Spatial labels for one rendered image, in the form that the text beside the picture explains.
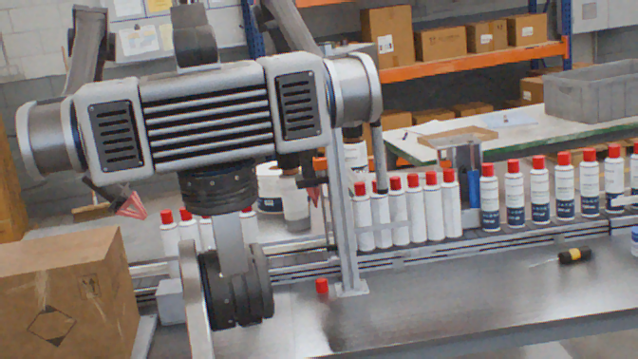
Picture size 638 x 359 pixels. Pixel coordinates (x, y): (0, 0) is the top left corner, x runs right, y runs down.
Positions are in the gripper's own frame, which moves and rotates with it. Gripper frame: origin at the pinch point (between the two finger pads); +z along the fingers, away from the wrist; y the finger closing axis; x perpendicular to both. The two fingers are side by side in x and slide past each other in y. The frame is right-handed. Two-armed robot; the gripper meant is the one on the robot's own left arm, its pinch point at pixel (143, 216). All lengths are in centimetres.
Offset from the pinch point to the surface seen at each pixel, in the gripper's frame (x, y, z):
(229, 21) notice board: -23, 421, -15
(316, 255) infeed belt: -24, -2, 45
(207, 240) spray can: -7.5, -4.1, 17.7
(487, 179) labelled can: -74, -3, 66
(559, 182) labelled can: -87, -3, 83
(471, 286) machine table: -51, -26, 74
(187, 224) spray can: -7.4, -3.5, 10.5
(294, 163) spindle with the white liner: -36, 23, 27
